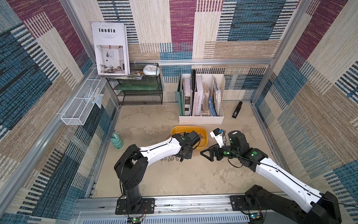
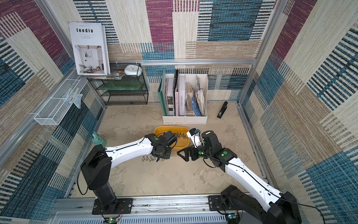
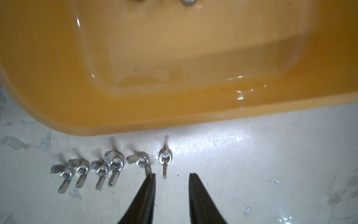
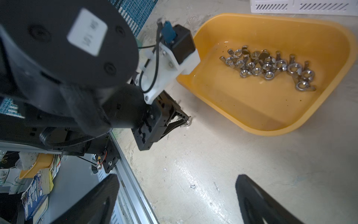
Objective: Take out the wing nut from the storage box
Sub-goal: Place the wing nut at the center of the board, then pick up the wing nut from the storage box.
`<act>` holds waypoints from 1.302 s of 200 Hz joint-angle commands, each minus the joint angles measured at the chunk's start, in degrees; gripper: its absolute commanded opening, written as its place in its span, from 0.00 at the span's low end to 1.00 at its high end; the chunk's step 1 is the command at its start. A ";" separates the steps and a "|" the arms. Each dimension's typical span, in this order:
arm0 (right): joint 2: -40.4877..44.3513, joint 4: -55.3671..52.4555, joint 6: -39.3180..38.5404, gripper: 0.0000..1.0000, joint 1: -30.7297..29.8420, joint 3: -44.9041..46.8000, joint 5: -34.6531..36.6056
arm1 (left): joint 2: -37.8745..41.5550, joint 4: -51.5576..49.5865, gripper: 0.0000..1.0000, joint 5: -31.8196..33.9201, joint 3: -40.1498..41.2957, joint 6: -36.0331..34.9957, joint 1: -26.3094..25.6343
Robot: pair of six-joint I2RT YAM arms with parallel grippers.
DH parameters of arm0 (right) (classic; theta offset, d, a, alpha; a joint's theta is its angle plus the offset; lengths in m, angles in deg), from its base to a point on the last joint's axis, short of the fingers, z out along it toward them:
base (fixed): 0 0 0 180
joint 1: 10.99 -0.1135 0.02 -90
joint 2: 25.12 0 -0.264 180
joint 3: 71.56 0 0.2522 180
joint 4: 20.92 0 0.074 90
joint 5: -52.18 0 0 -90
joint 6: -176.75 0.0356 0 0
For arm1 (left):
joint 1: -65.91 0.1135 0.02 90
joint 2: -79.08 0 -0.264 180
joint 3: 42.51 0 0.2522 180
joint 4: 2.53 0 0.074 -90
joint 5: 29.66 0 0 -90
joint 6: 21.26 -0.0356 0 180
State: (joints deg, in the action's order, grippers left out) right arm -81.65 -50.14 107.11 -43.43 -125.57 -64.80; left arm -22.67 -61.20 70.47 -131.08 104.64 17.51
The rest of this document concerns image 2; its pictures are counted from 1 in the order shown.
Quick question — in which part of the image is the yellow oval storage tray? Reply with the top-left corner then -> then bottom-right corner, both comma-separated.
154,125 -> 190,152

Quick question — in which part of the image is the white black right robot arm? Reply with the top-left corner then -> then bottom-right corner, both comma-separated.
182,128 -> 302,224

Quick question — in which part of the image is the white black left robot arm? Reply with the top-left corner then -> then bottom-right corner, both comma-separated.
80,131 -> 178,215

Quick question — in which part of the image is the blue booklet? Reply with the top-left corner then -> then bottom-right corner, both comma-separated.
192,97 -> 202,117

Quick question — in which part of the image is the black stapler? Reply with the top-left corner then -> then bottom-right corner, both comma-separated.
217,101 -> 228,119

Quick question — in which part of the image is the white pink book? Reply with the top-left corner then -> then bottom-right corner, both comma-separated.
175,74 -> 186,116

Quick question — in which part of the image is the green folder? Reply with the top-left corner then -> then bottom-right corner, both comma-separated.
158,69 -> 167,116

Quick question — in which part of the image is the white perforated file organizer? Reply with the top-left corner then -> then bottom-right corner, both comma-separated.
158,70 -> 208,124

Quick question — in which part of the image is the green spray bottle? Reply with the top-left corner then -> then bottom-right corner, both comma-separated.
92,132 -> 106,148

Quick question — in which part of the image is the white round alarm clock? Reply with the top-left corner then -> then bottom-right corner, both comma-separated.
124,65 -> 143,76

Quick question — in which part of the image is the white Inedia magazine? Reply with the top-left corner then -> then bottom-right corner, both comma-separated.
69,22 -> 111,76

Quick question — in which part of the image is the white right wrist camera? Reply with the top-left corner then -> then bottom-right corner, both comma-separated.
186,128 -> 202,148

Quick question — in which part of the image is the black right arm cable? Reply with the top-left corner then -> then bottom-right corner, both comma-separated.
202,148 -> 326,224

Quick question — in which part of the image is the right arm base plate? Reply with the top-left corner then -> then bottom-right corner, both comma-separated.
208,195 -> 241,212

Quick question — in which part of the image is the black wire mesh shelf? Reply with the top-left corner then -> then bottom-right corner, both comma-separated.
87,62 -> 149,105

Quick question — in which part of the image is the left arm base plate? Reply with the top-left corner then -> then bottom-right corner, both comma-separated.
92,198 -> 133,215

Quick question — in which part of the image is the white wire wall basket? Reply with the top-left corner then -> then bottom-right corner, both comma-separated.
34,78 -> 87,126

